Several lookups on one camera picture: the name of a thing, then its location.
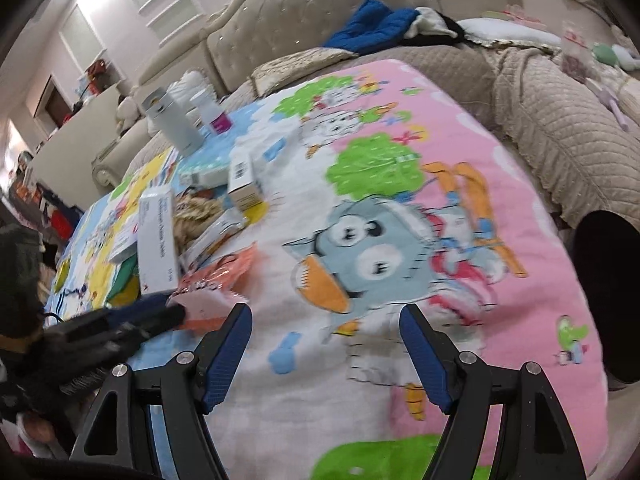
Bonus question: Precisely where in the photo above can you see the quilted beige sofa cover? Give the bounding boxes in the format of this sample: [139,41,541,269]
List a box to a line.
[491,46,640,243]

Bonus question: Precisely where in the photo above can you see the dark knit cloth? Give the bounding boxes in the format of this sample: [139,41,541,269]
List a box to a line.
[0,224,47,335]

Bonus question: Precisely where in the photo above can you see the small bottle magenta label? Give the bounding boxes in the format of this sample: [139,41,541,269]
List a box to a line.
[196,89,234,135]

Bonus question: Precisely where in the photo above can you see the brown wooden door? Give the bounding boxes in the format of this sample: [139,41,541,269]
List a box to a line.
[41,74,69,127]

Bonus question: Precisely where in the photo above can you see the clear wrapped snack packet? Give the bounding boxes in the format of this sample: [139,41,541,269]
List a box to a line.
[184,209,247,267]

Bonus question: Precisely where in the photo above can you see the lilac plush toy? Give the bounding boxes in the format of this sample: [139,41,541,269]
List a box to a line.
[594,84,635,132]

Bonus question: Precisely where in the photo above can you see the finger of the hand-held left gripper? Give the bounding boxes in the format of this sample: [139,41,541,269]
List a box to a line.
[106,295,172,327]
[126,304,189,342]

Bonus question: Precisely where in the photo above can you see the white pillow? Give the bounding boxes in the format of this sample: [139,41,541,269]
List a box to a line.
[456,16,564,47]

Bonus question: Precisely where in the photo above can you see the blue jacket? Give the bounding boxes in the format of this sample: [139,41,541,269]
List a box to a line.
[321,0,420,55]

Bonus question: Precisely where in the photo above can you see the white plush toy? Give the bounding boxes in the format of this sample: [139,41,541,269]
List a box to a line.
[116,96,140,127]

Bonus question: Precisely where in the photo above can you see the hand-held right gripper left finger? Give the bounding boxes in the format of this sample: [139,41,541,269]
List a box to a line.
[70,303,254,480]

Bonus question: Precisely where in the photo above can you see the teal dotted tissue pack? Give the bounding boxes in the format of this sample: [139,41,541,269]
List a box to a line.
[178,156,232,187]

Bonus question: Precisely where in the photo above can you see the small white box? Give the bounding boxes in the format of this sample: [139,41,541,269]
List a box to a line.
[108,229,139,264]

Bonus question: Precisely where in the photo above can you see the cartoon printed blanket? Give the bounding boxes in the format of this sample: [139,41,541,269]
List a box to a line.
[44,59,608,480]

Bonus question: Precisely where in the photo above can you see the black and white garment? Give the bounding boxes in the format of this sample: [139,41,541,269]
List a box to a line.
[404,6,467,45]

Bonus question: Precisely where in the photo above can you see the beige embroidered cushion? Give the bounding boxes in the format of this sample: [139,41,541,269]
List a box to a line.
[249,46,352,97]

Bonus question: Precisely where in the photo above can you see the clear plastic bag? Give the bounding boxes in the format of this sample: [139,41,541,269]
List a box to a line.
[559,21,597,82]

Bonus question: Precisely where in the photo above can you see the orange plastic wrapper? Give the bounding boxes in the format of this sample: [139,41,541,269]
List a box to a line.
[167,242,258,332]

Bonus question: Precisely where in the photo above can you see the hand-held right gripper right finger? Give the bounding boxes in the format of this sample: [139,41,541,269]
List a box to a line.
[399,303,586,480]

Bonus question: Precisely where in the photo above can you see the grey thermos bottle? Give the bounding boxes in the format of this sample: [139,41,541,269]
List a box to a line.
[141,86,202,155]

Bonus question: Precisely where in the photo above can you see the long white medicine box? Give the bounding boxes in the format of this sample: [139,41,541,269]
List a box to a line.
[137,184,179,295]

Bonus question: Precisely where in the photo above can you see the white box with barcode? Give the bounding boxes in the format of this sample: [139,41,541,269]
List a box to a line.
[227,151,267,212]

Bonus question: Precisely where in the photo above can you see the beige crumpled wrapper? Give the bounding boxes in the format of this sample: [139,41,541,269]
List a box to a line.
[171,194,222,243]

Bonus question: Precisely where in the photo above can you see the green box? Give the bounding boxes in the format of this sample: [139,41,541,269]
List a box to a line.
[106,255,142,307]

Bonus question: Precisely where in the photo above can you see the beige tufted sofa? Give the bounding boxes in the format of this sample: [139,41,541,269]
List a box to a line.
[91,0,640,243]

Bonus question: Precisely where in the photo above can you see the red bag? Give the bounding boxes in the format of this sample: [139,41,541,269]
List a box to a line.
[84,59,109,87]

